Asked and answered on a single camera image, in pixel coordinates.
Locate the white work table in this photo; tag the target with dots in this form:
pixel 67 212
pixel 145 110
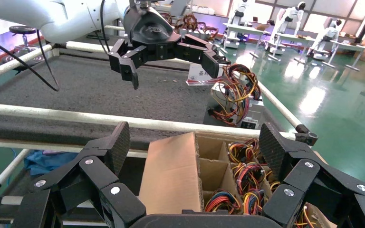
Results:
pixel 352 46
pixel 245 29
pixel 295 37

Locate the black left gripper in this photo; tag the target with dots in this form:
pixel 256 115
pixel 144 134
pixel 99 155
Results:
pixel 148 28

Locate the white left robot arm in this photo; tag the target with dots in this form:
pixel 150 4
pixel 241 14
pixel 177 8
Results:
pixel 59 19

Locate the white humanoid robot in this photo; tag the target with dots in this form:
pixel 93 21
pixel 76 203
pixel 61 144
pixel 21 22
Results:
pixel 291 14
pixel 327 33
pixel 240 8

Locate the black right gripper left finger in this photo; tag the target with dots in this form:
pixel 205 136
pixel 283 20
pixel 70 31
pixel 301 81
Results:
pixel 91 176

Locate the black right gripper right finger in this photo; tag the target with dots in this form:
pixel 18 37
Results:
pixel 295 176

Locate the black round stool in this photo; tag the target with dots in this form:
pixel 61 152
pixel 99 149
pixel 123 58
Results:
pixel 22 30

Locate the blue cloth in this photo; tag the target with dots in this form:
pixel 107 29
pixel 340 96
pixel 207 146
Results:
pixel 47 162

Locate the brown cardboard divider box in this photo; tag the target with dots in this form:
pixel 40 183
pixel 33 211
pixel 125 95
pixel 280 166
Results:
pixel 170 176

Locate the white red sign placard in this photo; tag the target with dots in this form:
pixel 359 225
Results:
pixel 196 74

